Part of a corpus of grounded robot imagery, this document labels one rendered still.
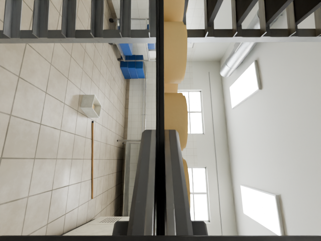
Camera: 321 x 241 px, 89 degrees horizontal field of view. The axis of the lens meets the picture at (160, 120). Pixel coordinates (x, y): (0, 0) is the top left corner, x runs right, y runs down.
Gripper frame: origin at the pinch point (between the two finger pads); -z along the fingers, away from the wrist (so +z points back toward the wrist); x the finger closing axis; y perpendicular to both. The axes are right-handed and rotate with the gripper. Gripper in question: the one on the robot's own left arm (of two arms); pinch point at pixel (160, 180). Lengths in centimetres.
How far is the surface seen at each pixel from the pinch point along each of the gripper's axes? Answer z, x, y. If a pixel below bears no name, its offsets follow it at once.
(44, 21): -57, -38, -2
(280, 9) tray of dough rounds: -50, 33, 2
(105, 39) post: -54, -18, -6
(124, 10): -60, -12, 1
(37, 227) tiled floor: -45, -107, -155
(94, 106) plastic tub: -202, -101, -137
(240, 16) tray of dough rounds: -52, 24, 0
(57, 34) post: -54, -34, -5
